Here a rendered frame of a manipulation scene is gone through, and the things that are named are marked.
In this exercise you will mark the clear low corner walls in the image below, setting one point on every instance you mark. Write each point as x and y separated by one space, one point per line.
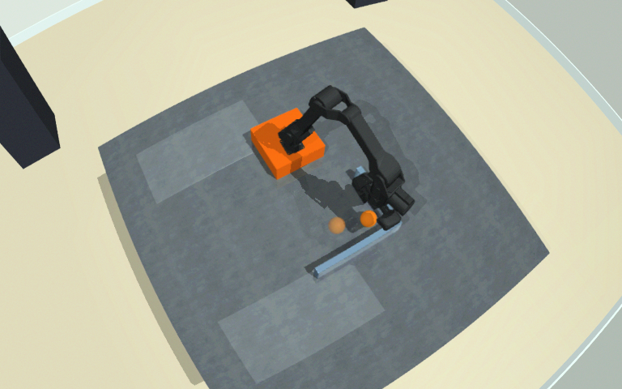
359 251

